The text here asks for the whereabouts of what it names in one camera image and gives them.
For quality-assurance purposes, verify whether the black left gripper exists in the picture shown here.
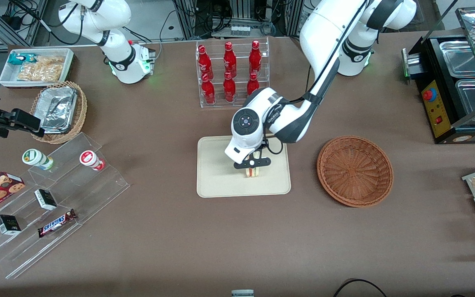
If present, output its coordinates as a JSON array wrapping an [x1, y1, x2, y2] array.
[[233, 151, 272, 170]]

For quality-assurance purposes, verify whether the beige plastic serving tray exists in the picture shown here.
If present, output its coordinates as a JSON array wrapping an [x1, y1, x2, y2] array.
[[197, 133, 292, 198]]

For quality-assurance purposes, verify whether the oval tan wicker basket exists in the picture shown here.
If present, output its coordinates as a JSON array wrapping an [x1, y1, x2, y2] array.
[[30, 81, 88, 144]]

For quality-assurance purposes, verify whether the round brown wicker basket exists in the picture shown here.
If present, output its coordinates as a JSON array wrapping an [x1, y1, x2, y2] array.
[[317, 136, 394, 207]]

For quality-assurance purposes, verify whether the green lidded yoghurt cup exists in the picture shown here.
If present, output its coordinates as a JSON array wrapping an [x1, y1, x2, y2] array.
[[22, 149, 54, 170]]

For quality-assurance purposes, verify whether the aluminium foil container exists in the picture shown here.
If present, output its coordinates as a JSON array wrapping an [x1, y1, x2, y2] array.
[[40, 87, 78, 134]]

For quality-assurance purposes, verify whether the white rectangular snack bin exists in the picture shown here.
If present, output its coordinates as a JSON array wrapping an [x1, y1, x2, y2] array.
[[0, 48, 74, 88]]

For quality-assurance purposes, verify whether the clear bag of crackers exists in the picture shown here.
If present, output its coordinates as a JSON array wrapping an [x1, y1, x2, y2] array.
[[17, 56, 65, 82]]

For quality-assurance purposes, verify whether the red lidded yoghurt cup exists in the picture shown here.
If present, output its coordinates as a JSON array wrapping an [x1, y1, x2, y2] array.
[[80, 151, 105, 171]]

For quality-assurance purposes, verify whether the teal snack packet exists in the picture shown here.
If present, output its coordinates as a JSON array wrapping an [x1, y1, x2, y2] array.
[[8, 53, 38, 66]]

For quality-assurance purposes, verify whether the clear acrylic bottle rack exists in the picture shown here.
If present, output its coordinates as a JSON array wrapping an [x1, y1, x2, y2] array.
[[196, 37, 270, 108]]

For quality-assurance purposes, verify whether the small black carton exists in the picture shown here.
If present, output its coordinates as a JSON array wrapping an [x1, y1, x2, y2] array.
[[0, 214, 21, 236], [35, 189, 57, 211]]

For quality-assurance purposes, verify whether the red soda bottle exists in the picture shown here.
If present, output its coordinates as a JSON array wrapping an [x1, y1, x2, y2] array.
[[223, 42, 237, 75], [201, 73, 216, 104], [198, 45, 214, 77], [247, 73, 260, 96], [249, 40, 262, 74], [223, 71, 236, 103]]

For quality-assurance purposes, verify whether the clear acrylic stepped shelf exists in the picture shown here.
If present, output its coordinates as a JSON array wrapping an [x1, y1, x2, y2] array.
[[0, 132, 130, 280]]

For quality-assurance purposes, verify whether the Snickers chocolate bar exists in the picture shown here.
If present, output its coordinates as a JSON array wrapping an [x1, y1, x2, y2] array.
[[38, 209, 77, 238]]

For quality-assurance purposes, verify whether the black food warmer appliance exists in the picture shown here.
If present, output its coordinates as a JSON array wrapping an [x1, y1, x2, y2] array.
[[401, 6, 475, 144]]

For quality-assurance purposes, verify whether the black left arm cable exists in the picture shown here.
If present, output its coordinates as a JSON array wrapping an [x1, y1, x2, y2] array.
[[262, 0, 370, 156]]

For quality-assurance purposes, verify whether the black floor cable loop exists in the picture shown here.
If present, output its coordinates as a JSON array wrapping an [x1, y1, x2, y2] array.
[[333, 279, 388, 297]]

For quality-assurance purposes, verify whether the aluminium frame rack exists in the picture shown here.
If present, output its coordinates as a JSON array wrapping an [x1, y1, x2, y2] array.
[[173, 0, 304, 40]]

